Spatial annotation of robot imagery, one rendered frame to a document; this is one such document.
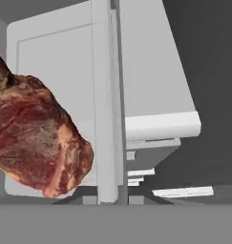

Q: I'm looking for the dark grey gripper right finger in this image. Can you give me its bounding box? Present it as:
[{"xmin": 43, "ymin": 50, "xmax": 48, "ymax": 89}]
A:
[{"xmin": 117, "ymin": 185, "xmax": 175, "ymax": 206}]

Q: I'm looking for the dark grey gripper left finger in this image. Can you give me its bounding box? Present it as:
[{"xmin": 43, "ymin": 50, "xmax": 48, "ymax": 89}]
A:
[{"xmin": 52, "ymin": 186, "xmax": 99, "ymax": 206}]

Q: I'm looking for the white freezer rack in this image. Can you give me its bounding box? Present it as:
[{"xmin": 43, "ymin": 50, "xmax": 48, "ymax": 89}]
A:
[
  {"xmin": 126, "ymin": 168, "xmax": 156, "ymax": 178},
  {"xmin": 152, "ymin": 186, "xmax": 215, "ymax": 199}
]

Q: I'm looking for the red raw steak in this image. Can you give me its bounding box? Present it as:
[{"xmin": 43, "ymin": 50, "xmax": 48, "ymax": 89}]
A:
[{"xmin": 0, "ymin": 51, "xmax": 95, "ymax": 199}]

